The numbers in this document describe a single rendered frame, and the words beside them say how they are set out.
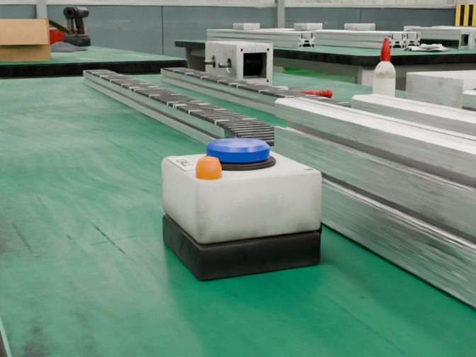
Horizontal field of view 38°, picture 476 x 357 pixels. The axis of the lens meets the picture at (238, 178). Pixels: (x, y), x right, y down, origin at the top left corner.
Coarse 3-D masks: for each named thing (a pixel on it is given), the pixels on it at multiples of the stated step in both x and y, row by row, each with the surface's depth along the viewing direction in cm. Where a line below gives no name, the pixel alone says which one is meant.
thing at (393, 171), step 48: (384, 96) 58; (288, 144) 55; (336, 144) 50; (384, 144) 42; (432, 144) 38; (336, 192) 48; (384, 192) 43; (432, 192) 38; (384, 240) 43; (432, 240) 39
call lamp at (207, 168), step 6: (198, 162) 39; (204, 162) 39; (210, 162) 39; (216, 162) 39; (198, 168) 39; (204, 168) 39; (210, 168) 39; (216, 168) 39; (198, 174) 39; (204, 174) 39; (210, 174) 39; (216, 174) 39
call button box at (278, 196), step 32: (192, 160) 44; (288, 160) 44; (192, 192) 40; (224, 192) 39; (256, 192) 40; (288, 192) 41; (320, 192) 42; (192, 224) 40; (224, 224) 40; (256, 224) 40; (288, 224) 41; (320, 224) 46; (192, 256) 41; (224, 256) 40; (256, 256) 41; (288, 256) 42
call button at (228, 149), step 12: (216, 144) 42; (228, 144) 42; (240, 144) 42; (252, 144) 42; (264, 144) 43; (216, 156) 42; (228, 156) 42; (240, 156) 41; (252, 156) 42; (264, 156) 42
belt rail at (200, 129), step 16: (96, 80) 148; (112, 96) 134; (128, 96) 124; (144, 96) 110; (144, 112) 111; (160, 112) 104; (176, 112) 94; (176, 128) 95; (192, 128) 89; (208, 128) 82
